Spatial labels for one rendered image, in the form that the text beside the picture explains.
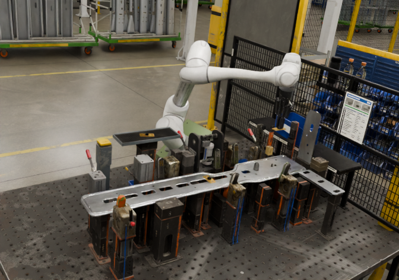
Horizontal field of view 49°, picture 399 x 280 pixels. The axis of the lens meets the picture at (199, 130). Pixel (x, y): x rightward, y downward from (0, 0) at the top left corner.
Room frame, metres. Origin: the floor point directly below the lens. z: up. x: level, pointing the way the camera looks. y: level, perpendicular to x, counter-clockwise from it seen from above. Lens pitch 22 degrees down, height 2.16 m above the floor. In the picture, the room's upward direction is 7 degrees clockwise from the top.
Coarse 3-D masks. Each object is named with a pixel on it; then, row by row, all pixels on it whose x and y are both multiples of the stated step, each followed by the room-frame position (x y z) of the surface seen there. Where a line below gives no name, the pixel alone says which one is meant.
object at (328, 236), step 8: (336, 192) 2.22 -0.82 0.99; (328, 200) 2.21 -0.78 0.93; (336, 200) 2.19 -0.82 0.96; (328, 208) 2.21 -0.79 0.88; (336, 208) 2.21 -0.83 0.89; (328, 216) 2.20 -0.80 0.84; (328, 224) 2.19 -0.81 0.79; (320, 232) 2.22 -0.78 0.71; (328, 232) 2.20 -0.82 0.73; (328, 240) 2.15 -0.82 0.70
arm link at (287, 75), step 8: (288, 64) 2.33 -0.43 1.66; (208, 72) 2.50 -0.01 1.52; (216, 72) 2.49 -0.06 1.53; (224, 72) 2.49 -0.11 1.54; (232, 72) 2.46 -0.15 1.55; (240, 72) 2.42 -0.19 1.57; (248, 72) 2.38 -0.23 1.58; (256, 72) 2.34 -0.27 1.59; (264, 72) 2.31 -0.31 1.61; (272, 72) 2.29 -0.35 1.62; (280, 72) 2.23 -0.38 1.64; (288, 72) 2.21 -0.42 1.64; (296, 72) 2.25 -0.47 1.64; (208, 80) 2.49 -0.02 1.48; (216, 80) 2.50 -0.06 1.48; (248, 80) 2.39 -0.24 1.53; (256, 80) 2.33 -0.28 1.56; (264, 80) 2.30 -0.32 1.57; (272, 80) 2.28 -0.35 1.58; (280, 80) 2.21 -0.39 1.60; (288, 80) 2.20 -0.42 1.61; (296, 80) 2.24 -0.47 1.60
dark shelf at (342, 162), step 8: (248, 120) 3.15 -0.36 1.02; (256, 120) 3.15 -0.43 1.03; (264, 120) 3.17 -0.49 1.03; (272, 120) 3.19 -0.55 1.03; (280, 136) 2.87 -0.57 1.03; (320, 144) 2.82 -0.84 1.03; (320, 152) 2.67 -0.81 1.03; (328, 152) 2.69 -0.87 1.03; (336, 152) 2.70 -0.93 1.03; (328, 160) 2.56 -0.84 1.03; (336, 160) 2.58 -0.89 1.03; (344, 160) 2.59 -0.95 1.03; (352, 160) 2.61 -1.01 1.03; (328, 168) 2.49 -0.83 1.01; (336, 168) 2.45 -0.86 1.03; (344, 168) 2.46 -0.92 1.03; (352, 168) 2.49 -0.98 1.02; (360, 168) 2.54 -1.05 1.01
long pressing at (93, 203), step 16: (256, 160) 2.49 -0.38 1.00; (272, 160) 2.52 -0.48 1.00; (288, 160) 2.55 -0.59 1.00; (192, 176) 2.18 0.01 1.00; (240, 176) 2.25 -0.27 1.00; (256, 176) 2.28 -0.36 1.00; (272, 176) 2.30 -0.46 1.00; (96, 192) 1.89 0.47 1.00; (112, 192) 1.91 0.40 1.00; (128, 192) 1.93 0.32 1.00; (160, 192) 1.97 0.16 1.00; (176, 192) 1.99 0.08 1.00; (192, 192) 2.01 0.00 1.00; (96, 208) 1.75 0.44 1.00; (112, 208) 1.77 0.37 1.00
